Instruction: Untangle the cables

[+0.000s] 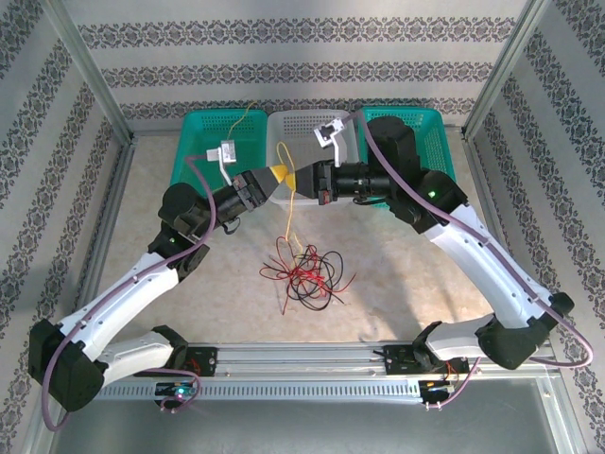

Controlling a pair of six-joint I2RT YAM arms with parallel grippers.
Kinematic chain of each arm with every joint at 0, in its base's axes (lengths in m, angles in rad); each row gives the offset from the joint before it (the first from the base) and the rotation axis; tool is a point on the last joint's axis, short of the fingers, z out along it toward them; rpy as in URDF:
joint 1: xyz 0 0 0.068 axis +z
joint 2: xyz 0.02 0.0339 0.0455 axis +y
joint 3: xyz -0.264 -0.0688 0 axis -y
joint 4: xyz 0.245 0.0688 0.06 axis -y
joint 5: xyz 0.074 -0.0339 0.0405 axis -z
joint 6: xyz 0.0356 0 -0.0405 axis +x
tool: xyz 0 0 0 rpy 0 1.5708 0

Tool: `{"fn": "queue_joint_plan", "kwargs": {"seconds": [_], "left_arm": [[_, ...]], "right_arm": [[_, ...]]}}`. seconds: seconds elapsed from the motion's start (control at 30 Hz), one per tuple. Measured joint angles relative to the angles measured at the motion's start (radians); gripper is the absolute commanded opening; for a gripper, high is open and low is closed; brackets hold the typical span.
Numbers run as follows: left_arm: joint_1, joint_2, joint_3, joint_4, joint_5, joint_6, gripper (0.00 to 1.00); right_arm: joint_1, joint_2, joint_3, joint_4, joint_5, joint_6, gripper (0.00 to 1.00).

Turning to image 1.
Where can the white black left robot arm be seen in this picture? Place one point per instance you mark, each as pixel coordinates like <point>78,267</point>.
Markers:
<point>127,293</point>

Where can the aluminium frame side rail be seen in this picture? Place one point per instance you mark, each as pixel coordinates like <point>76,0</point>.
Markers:
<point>106,222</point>

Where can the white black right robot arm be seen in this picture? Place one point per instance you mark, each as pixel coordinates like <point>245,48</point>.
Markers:
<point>491,274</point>

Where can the aluminium frame post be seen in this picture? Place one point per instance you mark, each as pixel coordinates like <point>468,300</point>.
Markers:
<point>510,61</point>
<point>85,61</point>

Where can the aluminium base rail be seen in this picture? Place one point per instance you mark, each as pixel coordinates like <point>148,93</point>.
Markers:
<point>302,359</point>

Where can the teal plastic basket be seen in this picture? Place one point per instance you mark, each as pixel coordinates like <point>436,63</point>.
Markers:
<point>198,127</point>
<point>432,137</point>

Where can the small circuit board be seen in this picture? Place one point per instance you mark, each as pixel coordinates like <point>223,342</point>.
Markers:
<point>177,390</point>
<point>437,385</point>

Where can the white plastic basket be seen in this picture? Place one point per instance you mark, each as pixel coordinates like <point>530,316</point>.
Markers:
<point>302,127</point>

